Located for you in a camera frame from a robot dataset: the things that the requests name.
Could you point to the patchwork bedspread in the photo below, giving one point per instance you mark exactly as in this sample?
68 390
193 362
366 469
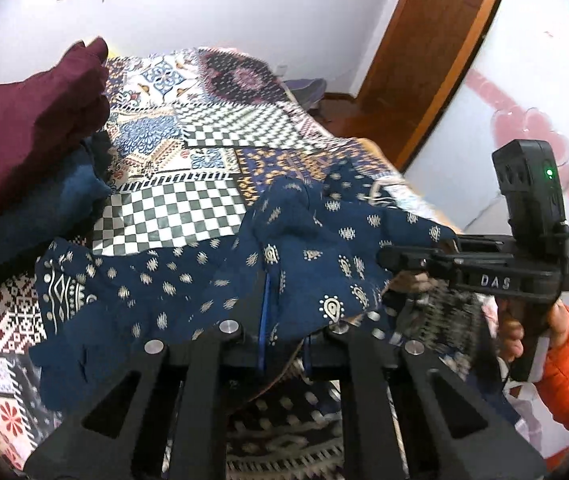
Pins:
204 125

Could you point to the dark grey cloth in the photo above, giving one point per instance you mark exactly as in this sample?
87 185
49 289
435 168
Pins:
304 90

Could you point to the person's right hand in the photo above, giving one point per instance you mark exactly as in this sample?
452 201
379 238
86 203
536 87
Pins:
510 332

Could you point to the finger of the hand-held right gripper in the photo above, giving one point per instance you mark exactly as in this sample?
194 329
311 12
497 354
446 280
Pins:
414 262
419 250

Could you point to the navy patterned jacket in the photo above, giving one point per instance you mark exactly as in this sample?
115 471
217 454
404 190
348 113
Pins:
314 240

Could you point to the dark blue folded garment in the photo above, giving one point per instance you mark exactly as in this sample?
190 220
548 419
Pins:
39 210

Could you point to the maroon folded garment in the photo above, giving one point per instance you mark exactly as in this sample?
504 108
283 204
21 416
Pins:
29 130

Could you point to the white wall socket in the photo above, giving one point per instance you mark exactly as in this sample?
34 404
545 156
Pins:
281 69

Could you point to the wooden door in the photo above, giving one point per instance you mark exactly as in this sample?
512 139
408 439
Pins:
414 60

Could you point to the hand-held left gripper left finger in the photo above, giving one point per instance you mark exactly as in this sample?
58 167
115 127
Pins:
252 310

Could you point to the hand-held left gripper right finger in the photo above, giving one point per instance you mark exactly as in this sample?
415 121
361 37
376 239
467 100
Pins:
359 385

